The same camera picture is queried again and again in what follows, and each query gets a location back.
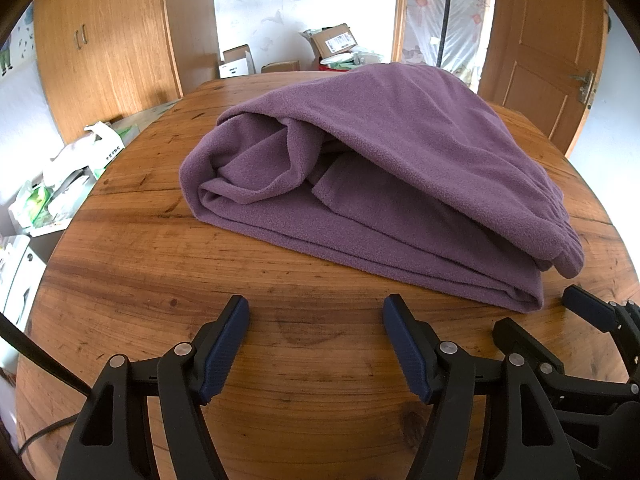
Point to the wooden framed glass door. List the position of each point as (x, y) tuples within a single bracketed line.
[(467, 25)]

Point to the red patterned box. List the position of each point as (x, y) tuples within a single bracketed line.
[(324, 63)]

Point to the wooden wardrobe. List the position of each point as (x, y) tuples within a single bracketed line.
[(115, 35)]

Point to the white plastic bag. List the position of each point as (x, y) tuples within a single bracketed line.
[(67, 165)]

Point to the purple fleece pants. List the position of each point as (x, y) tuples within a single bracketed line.
[(400, 160)]

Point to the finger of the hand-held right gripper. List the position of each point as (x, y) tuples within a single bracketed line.
[(590, 307), (525, 340)]

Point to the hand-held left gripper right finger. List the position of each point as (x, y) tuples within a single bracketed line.
[(407, 355)]

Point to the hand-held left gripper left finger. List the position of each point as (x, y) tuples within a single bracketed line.
[(225, 355)]

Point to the closed brown cardboard box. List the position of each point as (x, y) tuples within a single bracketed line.
[(280, 66)]

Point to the green patterned mat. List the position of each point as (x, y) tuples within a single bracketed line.
[(145, 120)]

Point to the open brown cardboard box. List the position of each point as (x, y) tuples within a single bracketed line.
[(335, 40)]

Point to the pile of white green packets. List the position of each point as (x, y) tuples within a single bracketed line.
[(360, 55)]

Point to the white cardboard box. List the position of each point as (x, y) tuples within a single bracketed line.
[(235, 67)]

